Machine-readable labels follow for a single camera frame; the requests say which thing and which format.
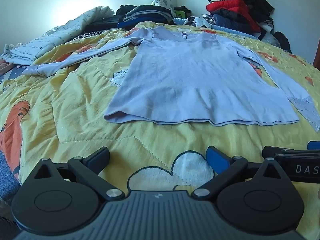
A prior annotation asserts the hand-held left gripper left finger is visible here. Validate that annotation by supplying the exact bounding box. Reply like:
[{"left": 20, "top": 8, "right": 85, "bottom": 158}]
[{"left": 32, "top": 147, "right": 126, "bottom": 201}]

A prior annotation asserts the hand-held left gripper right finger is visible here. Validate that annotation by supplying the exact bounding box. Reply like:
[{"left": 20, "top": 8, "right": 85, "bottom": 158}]
[{"left": 191, "top": 146, "right": 290, "bottom": 202}]

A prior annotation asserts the lavender long-sleeve sweater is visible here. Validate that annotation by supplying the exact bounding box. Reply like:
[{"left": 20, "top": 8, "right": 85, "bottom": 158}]
[{"left": 22, "top": 26, "right": 320, "bottom": 133}]

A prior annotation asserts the stack of dark folded clothes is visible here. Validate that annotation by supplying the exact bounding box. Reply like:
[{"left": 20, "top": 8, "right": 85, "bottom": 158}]
[{"left": 116, "top": 4, "right": 175, "bottom": 30}]

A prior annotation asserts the yellow floral quilt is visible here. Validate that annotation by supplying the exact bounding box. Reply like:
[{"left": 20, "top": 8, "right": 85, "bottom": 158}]
[{"left": 0, "top": 21, "right": 320, "bottom": 205}]

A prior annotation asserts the black bag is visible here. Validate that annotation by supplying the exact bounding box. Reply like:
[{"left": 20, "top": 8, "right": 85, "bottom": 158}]
[{"left": 274, "top": 31, "right": 292, "bottom": 54}]

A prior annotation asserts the clear plastic bag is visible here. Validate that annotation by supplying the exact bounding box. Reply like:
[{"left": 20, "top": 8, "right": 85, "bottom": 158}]
[{"left": 261, "top": 32, "right": 278, "bottom": 47}]

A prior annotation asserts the black white striped cloth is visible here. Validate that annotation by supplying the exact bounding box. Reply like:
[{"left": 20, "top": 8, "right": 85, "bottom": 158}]
[{"left": 71, "top": 31, "right": 101, "bottom": 41}]

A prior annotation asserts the white quilted blanket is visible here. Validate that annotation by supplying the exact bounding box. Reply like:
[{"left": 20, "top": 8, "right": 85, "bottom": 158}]
[{"left": 2, "top": 6, "right": 117, "bottom": 63}]

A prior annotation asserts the light blue fleece blanket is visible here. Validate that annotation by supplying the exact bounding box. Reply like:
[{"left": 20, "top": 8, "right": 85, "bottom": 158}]
[{"left": 172, "top": 17, "right": 258, "bottom": 39}]

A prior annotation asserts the black garment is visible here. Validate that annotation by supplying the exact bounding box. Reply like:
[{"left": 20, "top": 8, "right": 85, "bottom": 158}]
[{"left": 84, "top": 15, "right": 124, "bottom": 34}]

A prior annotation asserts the navy puffer jacket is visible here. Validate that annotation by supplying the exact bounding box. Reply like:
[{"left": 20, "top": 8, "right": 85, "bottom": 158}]
[{"left": 212, "top": 14, "right": 256, "bottom": 34}]

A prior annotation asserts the black white checkered cloth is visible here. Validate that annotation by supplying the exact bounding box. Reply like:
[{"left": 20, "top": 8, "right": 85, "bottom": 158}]
[{"left": 201, "top": 13, "right": 216, "bottom": 25}]

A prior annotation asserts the red puffer jacket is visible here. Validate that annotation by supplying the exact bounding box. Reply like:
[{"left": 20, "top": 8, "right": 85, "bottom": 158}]
[{"left": 206, "top": 0, "right": 262, "bottom": 33}]

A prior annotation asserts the grey patterned pillow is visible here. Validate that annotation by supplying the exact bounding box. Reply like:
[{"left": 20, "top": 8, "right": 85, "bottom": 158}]
[{"left": 151, "top": 0, "right": 177, "bottom": 18}]

